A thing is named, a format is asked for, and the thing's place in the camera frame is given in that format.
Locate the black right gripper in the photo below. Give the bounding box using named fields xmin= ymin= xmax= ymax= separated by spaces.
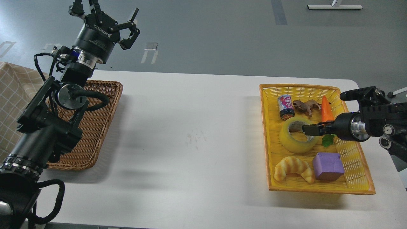
xmin=302 ymin=113 xmax=370 ymax=142

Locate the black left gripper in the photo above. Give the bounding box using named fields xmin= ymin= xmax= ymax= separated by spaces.
xmin=68 ymin=0 xmax=141 ymax=64

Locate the yellow tape roll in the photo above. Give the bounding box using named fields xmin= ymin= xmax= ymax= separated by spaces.
xmin=279 ymin=116 xmax=319 ymax=154

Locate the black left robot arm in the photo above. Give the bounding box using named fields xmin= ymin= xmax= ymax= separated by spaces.
xmin=1 ymin=0 xmax=141 ymax=229

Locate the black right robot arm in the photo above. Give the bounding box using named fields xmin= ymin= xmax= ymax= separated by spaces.
xmin=302 ymin=87 xmax=407 ymax=162

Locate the orange toy carrot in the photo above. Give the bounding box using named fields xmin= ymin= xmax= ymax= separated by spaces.
xmin=321 ymin=96 xmax=336 ymax=148

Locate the brown toy frog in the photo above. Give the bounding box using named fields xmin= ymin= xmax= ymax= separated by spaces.
xmin=293 ymin=100 xmax=322 ymax=118

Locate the yellow plastic basket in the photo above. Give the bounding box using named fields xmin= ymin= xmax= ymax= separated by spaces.
xmin=259 ymin=84 xmax=376 ymax=195

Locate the purple cube block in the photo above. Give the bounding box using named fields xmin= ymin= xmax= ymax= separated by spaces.
xmin=313 ymin=152 xmax=345 ymax=181

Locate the small drink can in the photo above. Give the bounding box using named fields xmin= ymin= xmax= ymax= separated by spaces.
xmin=277 ymin=94 xmax=295 ymax=120

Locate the toy croissant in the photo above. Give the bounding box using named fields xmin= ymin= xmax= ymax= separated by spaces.
xmin=274 ymin=156 xmax=315 ymax=184

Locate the beige checkered cloth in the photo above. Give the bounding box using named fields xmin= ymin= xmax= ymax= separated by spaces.
xmin=0 ymin=61 xmax=43 ymax=160

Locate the white stand base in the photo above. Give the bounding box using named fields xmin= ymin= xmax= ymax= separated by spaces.
xmin=307 ymin=0 xmax=363 ymax=10

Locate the brown wicker basket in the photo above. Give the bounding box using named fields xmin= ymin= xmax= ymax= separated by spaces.
xmin=48 ymin=80 xmax=123 ymax=171

